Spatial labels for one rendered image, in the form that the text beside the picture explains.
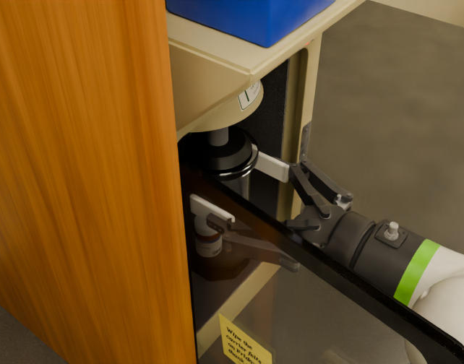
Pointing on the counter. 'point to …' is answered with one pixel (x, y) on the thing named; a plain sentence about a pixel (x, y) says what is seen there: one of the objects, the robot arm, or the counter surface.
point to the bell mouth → (234, 110)
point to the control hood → (229, 59)
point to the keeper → (304, 141)
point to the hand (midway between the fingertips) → (232, 182)
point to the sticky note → (241, 345)
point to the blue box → (250, 16)
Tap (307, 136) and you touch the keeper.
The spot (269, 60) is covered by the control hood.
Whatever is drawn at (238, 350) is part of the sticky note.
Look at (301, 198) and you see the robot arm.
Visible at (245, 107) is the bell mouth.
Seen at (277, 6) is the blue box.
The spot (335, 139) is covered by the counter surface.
